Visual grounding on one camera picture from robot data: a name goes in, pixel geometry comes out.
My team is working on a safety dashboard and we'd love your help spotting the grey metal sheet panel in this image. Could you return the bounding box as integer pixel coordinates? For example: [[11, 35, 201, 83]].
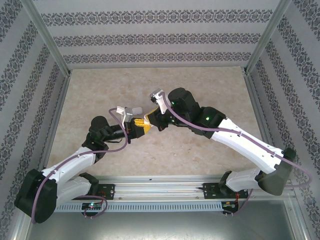
[[24, 199, 310, 240]]

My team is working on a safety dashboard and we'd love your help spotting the aluminium side rail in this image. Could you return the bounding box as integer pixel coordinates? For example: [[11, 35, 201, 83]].
[[243, 72, 286, 180], [37, 74, 72, 173]]

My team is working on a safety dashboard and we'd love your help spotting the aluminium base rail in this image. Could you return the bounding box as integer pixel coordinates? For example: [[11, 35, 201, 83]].
[[69, 174, 295, 202]]

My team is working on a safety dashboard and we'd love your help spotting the perforated grey cable duct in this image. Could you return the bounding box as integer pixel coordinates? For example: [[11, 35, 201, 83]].
[[53, 201, 223, 213]]

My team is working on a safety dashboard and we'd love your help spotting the aluminium frame post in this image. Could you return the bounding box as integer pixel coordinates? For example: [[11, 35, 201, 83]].
[[243, 0, 293, 76], [19, 0, 72, 78]]

